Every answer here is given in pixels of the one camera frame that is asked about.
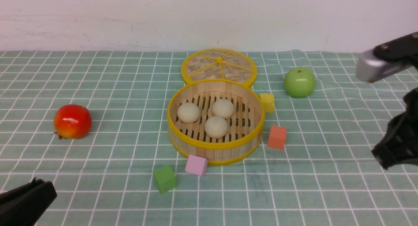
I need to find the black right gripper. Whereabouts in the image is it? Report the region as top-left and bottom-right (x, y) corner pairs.
(371, 89), (418, 170)

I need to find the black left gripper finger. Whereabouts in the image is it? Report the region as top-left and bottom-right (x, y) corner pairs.
(0, 178), (57, 226)

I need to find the white bun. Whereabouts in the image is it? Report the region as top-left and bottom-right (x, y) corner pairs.
(177, 103), (201, 123)
(212, 99), (236, 119)
(204, 116), (229, 139)

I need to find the bamboo steamer tray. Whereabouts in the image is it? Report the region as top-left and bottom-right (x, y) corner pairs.
(166, 80), (265, 166)

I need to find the woven bamboo steamer lid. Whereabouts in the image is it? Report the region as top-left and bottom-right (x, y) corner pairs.
(181, 48), (257, 87)

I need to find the red pomegranate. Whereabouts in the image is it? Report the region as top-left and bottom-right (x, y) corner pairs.
(53, 104), (92, 140)

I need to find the green checkered tablecloth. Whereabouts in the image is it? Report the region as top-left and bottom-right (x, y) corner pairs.
(0, 50), (418, 226)

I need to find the green apple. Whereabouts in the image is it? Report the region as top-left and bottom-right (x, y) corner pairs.
(284, 67), (316, 98)

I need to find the orange cube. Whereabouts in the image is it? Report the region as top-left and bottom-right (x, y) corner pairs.
(267, 126), (288, 150)

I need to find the yellow cube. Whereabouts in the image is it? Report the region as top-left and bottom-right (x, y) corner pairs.
(259, 93), (275, 113)

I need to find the green cube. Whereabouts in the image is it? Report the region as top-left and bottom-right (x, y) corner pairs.
(153, 165), (177, 194)

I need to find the pink cube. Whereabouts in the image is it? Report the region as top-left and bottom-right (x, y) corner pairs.
(185, 154), (208, 176)

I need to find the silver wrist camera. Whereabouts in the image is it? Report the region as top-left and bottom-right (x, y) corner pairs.
(356, 32), (418, 83)

